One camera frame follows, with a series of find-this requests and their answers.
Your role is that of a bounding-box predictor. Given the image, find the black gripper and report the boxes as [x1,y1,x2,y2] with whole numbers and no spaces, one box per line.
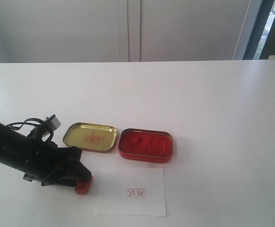
[21,139,92,188]

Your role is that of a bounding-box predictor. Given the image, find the red rubber stamp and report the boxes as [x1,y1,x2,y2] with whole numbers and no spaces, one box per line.
[74,175,93,195]

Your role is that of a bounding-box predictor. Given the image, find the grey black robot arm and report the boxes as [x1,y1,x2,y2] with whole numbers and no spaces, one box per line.
[0,114,93,195]

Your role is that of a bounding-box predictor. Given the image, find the red ink pad tin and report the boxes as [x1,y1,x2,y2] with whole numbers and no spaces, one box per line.
[118,128,173,163]

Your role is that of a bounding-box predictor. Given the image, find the gold tin lid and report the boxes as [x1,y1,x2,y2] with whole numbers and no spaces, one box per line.
[63,122,118,153]

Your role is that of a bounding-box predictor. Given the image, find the white paper sheet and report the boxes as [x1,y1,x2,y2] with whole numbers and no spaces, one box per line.
[94,168,167,216]

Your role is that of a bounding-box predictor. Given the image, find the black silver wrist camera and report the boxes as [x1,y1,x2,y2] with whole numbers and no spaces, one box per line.
[28,114,61,143]

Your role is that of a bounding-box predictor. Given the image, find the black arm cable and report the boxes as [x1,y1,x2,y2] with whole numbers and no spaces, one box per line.
[6,118,54,142]

